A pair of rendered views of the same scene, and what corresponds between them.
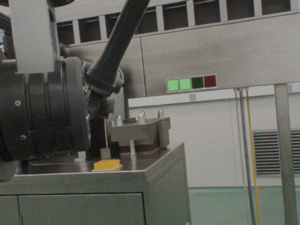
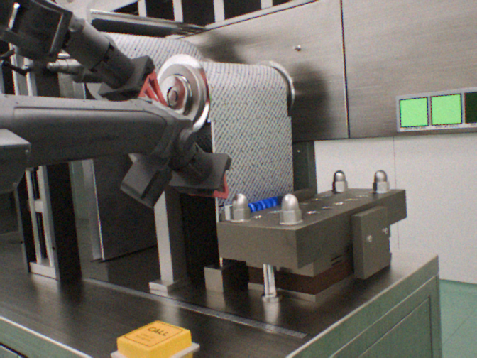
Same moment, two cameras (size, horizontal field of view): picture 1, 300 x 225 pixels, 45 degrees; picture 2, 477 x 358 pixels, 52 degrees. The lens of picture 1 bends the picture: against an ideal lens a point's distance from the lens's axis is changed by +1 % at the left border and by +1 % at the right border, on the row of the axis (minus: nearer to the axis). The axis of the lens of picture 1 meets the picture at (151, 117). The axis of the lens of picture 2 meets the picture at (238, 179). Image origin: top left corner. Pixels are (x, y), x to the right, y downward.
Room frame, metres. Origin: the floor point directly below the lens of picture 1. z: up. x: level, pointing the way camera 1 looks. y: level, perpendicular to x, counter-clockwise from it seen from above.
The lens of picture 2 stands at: (0.75, -0.21, 1.18)
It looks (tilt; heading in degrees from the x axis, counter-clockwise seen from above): 6 degrees down; 25
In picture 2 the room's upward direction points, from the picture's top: 5 degrees counter-clockwise
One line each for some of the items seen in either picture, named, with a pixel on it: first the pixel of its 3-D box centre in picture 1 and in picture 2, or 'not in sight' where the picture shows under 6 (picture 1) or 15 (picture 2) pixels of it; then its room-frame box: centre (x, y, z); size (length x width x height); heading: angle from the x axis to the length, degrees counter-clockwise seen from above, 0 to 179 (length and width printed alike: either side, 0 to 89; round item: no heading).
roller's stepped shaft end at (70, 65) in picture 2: not in sight; (62, 66); (1.52, 0.52, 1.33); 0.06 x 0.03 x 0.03; 163
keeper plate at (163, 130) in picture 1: (164, 133); (372, 241); (1.62, -0.05, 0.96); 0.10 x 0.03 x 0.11; 163
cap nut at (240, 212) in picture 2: (118, 120); (240, 207); (1.48, 0.14, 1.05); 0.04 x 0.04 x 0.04
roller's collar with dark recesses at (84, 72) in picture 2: not in sight; (89, 67); (1.58, 0.50, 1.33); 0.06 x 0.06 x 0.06; 73
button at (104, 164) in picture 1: (107, 164); (154, 342); (1.26, 0.17, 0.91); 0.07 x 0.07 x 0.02; 73
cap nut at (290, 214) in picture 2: (140, 118); (289, 208); (1.46, 0.04, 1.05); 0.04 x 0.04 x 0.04
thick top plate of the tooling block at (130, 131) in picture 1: (143, 127); (321, 219); (1.63, 0.04, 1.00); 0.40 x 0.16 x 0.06; 163
